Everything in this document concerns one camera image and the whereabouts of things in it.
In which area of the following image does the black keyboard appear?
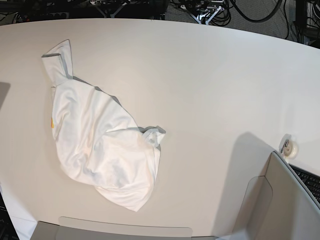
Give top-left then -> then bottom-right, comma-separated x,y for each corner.
289,164 -> 320,212

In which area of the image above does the grey partition panel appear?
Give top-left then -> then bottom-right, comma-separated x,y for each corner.
230,151 -> 320,240
31,216 -> 218,240

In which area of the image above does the white printed t-shirt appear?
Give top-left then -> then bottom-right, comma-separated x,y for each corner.
41,40 -> 166,212

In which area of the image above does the grey partition panel right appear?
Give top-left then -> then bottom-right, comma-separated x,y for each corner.
230,151 -> 320,240

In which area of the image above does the black cable bundle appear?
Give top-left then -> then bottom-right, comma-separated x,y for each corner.
172,0 -> 320,41

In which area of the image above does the clear tape roll dispenser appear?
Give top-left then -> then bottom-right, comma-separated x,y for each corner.
278,133 -> 299,162

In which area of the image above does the grey partition panel bottom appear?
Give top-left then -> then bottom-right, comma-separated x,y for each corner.
31,216 -> 218,240

